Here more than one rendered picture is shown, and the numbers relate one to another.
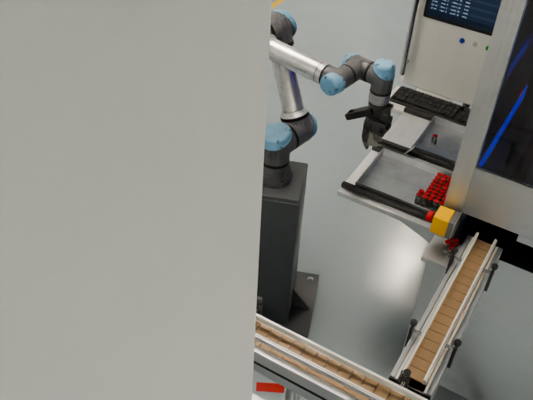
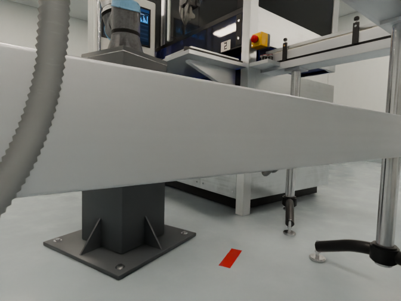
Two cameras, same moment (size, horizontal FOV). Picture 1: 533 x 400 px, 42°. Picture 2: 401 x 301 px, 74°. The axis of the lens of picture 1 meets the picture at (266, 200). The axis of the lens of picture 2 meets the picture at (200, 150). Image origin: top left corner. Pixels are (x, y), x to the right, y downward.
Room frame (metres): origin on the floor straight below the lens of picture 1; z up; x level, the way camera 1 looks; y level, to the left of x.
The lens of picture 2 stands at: (1.43, 0.90, 0.49)
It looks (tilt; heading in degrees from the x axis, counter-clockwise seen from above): 4 degrees down; 293
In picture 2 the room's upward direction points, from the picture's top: 2 degrees clockwise
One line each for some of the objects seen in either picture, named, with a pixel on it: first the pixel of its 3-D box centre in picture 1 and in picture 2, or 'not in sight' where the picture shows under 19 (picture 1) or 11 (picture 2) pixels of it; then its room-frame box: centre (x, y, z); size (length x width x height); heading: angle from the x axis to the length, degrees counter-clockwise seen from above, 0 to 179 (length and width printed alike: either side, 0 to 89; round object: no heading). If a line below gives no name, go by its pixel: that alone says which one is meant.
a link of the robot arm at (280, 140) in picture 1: (277, 143); (125, 17); (2.19, -0.03, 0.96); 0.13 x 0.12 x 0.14; 141
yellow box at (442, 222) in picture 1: (444, 221); (260, 40); (1.74, -0.61, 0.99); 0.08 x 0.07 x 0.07; 61
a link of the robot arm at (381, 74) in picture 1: (381, 76); not in sight; (2.07, -0.37, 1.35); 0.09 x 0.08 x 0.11; 51
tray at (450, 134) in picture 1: (461, 147); not in sight; (2.31, -0.79, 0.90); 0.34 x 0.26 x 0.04; 61
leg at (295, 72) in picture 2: not in sight; (292, 139); (1.55, -0.67, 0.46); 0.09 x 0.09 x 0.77; 61
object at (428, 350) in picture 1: (450, 308); (323, 48); (1.42, -0.59, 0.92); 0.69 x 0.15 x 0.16; 151
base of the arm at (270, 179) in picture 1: (274, 167); (125, 45); (2.18, -0.02, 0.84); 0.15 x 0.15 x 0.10
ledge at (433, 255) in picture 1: (446, 255); (266, 64); (1.70, -0.64, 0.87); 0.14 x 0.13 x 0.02; 61
